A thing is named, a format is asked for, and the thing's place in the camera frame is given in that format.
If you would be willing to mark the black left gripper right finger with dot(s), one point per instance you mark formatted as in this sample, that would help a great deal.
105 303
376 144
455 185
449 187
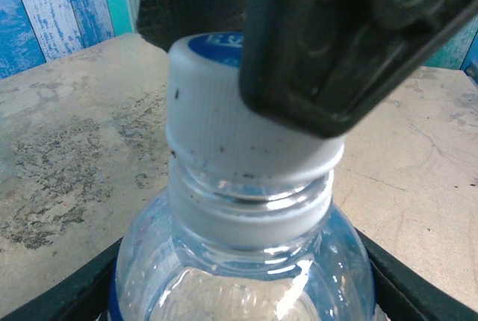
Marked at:
418 291

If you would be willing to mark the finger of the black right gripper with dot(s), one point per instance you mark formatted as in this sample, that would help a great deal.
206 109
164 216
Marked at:
317 56
186 3

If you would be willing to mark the white blue bottle cap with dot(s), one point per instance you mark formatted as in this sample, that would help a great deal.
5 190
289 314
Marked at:
209 112

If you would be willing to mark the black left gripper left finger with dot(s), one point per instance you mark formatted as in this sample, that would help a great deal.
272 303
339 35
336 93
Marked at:
67 295

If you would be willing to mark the clear bottle blue label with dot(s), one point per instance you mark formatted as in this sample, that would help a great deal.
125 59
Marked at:
242 280

